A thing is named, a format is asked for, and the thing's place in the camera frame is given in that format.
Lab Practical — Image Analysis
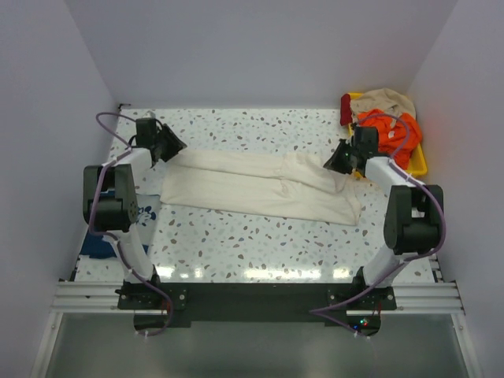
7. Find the cream t shirt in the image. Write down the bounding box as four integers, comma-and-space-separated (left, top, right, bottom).
161, 150, 361, 225

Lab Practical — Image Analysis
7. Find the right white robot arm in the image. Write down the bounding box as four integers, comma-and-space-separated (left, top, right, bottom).
324, 127, 447, 287

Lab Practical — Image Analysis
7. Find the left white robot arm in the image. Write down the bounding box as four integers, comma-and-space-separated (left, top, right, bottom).
83, 112, 187, 284

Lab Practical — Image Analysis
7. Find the red cloth in bin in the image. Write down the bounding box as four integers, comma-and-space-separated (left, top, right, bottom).
340, 93, 353, 126

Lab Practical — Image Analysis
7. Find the orange t shirt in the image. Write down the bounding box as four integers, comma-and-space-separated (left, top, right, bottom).
357, 109, 423, 169

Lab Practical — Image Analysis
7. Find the beige t shirt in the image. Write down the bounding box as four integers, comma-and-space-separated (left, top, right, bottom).
350, 88, 417, 123

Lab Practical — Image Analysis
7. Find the yellow plastic bin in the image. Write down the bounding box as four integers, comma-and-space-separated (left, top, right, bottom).
345, 92, 428, 177

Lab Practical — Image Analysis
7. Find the folded blue white t shirt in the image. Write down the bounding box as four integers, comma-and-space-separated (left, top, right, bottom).
80, 195, 161, 260

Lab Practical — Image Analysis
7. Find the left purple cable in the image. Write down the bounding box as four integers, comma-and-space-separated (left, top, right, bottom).
88, 112, 174, 338

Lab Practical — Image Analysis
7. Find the purple cable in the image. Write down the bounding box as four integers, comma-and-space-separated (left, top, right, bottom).
88, 112, 174, 338
310, 113, 448, 335

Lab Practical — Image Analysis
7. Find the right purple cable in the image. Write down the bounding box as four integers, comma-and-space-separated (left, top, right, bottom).
310, 113, 448, 335

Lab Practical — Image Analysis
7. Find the aluminium rail frame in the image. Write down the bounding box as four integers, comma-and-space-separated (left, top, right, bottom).
31, 270, 483, 377

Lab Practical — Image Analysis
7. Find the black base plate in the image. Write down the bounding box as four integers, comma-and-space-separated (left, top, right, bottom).
116, 283, 397, 335

